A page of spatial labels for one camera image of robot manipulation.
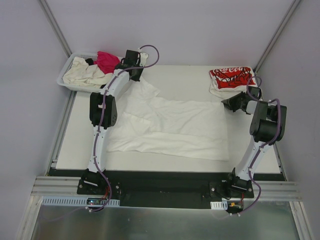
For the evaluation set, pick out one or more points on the aluminium frame post left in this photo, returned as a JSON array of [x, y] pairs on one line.
[[55, 26]]

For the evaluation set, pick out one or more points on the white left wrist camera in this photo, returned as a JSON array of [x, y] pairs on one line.
[[143, 57]]

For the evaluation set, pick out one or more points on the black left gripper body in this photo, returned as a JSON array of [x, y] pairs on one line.
[[136, 73]]

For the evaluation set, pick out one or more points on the right white cable duct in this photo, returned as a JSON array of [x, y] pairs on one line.
[[219, 205]]

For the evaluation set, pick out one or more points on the folded Coca-Cola print t-shirt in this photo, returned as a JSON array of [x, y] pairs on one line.
[[227, 82]]

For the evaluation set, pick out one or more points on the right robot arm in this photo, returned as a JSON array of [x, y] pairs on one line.
[[267, 127]]

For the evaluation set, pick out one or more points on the aluminium frame post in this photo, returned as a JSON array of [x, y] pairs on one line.
[[277, 34], [55, 26]]

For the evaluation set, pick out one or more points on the black garment in basket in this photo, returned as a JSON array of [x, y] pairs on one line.
[[89, 61]]

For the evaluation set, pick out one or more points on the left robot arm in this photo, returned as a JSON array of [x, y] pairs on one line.
[[103, 115]]

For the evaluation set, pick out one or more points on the aluminium extrusion rail left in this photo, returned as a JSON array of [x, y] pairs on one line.
[[55, 186]]

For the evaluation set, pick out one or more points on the white plastic laundry basket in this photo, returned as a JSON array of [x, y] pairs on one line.
[[67, 66]]

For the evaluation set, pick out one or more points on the aluminium extrusion rail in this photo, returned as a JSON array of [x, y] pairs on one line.
[[282, 191], [55, 186]]

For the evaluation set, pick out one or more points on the white cable duct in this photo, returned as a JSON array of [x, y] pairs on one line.
[[219, 205], [71, 201]]

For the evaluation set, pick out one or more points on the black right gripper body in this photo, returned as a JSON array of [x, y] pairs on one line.
[[236, 102]]

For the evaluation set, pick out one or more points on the aluminium extrusion rail right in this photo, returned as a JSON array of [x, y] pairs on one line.
[[282, 191]]

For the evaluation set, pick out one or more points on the left white cable duct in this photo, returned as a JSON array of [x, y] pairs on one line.
[[71, 201]]

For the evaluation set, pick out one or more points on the pink garment in basket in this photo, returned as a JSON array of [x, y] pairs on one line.
[[106, 62]]

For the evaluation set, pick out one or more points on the plain white t-shirt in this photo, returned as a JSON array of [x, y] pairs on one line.
[[148, 123]]

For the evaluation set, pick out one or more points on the cream shirt in basket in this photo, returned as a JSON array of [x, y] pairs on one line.
[[83, 75]]

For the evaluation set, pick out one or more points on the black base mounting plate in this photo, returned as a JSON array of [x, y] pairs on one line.
[[154, 189]]

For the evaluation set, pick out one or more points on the aluminium frame post right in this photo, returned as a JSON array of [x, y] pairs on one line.
[[277, 34]]

